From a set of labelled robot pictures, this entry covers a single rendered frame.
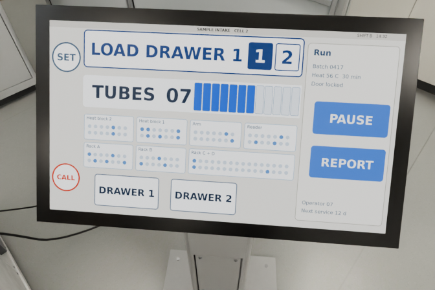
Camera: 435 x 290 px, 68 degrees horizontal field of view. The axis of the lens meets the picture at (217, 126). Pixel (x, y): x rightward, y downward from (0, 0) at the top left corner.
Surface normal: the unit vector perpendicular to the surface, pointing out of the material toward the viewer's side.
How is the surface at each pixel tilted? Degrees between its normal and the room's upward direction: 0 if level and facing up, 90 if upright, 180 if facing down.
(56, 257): 0
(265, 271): 5
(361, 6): 90
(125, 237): 0
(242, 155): 50
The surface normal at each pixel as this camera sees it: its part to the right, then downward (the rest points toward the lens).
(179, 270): -0.09, -0.70
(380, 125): -0.06, 0.10
